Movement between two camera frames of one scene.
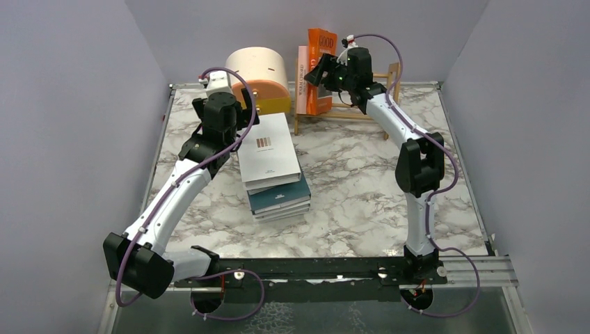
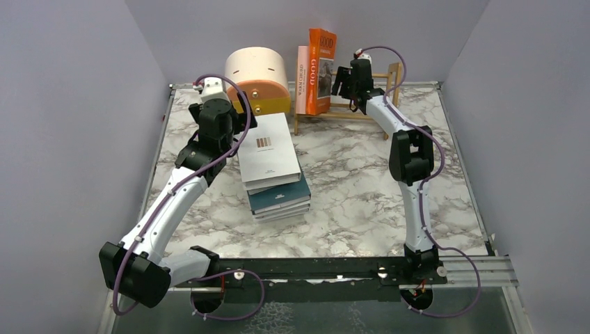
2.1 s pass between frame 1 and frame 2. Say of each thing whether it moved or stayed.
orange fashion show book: stayed
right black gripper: moved
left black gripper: stayed
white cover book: stayed
